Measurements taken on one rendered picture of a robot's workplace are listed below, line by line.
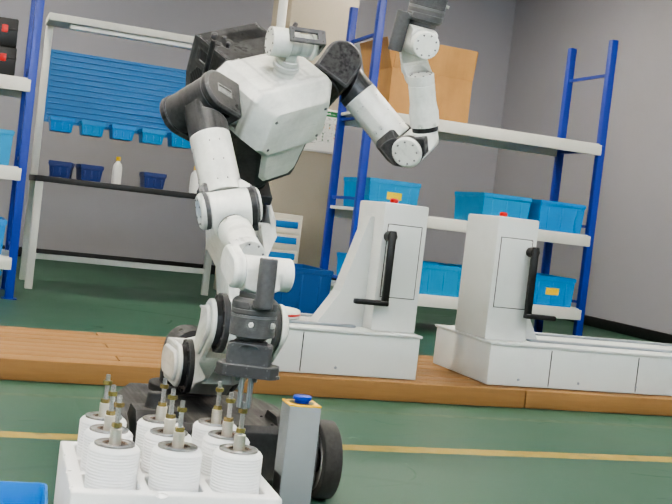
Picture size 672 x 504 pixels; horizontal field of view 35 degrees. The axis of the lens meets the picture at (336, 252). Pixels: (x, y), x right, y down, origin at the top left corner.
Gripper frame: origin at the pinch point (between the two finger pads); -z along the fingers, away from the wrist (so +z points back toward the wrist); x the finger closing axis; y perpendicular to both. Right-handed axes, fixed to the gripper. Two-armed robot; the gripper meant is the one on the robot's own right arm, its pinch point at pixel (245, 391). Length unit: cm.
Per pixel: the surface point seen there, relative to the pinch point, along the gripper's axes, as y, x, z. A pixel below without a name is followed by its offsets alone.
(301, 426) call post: -20.2, -11.1, -9.4
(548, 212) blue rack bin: -559, -155, 55
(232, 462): 4.8, 0.5, -12.7
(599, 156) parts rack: -569, -188, 99
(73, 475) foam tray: 6.1, 29.7, -18.4
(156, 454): 7.1, 14.5, -12.4
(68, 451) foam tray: -11.5, 35.3, -18.4
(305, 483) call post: -20.9, -13.3, -21.6
